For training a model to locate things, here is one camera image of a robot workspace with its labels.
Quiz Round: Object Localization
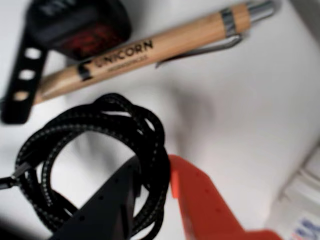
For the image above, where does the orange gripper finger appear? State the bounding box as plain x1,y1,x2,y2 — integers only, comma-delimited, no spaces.
168,154,281,240

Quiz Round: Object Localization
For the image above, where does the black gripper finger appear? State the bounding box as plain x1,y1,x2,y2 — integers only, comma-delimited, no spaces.
49,158,141,240

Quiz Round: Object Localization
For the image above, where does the white eye drop bottle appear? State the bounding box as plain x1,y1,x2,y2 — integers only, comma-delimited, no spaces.
279,149,320,240

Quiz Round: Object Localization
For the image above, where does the wooden ballpoint pen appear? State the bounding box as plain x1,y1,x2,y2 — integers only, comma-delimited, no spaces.
33,0,275,106

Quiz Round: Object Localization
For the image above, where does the black bike light red lens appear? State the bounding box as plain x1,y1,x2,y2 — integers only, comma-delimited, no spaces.
0,0,133,125

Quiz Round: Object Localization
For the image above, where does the black braided usbc cable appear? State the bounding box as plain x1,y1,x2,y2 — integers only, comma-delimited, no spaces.
0,92,173,240

